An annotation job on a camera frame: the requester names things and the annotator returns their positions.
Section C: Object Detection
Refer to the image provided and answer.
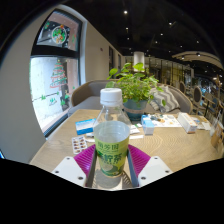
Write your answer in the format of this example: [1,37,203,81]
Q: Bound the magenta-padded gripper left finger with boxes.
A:
[51,143,98,188]

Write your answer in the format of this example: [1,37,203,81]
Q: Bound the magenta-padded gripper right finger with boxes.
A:
[127,143,174,188]

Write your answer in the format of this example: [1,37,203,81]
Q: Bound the green-labelled clear drink bottle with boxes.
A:
[93,87,132,179]

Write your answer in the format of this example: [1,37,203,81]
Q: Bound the pill blister pack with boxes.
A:
[70,135,88,155]

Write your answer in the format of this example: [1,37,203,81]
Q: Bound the blue and white flat box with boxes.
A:
[74,118,97,136]

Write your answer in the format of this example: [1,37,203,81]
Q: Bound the small light blue box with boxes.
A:
[140,114,156,136]

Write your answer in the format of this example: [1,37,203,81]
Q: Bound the colourful printed pamphlet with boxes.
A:
[149,113,183,128]

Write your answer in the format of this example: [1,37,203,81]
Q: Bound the white and orange box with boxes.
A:
[176,111,198,134]

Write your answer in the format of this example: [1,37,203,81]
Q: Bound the grey white chevron pillow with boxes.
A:
[148,84,181,113]

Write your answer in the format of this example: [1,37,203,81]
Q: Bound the green potted plant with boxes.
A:
[105,62,167,122]

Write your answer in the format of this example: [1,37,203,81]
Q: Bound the group of dining chairs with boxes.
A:
[178,79,224,125]

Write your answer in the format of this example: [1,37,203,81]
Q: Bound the group of ceiling lights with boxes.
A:
[121,9,218,59]

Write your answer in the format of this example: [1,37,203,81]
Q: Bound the grey sofa with wooden frame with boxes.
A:
[68,78,194,118]

